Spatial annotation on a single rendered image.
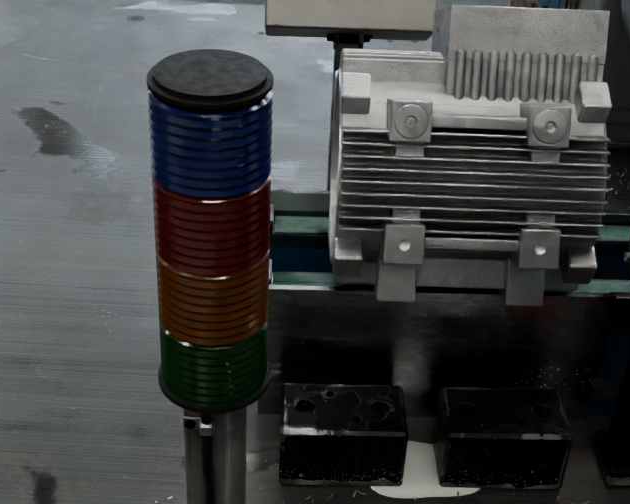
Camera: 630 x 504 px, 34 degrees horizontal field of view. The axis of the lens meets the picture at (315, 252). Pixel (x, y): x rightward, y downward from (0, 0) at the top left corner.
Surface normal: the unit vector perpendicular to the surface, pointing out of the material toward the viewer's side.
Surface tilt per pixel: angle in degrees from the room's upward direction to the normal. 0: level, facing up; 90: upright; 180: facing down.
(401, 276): 67
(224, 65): 0
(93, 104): 0
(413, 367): 90
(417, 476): 0
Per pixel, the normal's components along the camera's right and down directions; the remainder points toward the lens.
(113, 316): 0.04, -0.83
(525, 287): 0.02, 0.18
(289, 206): 0.04, -0.20
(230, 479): 0.02, 0.55
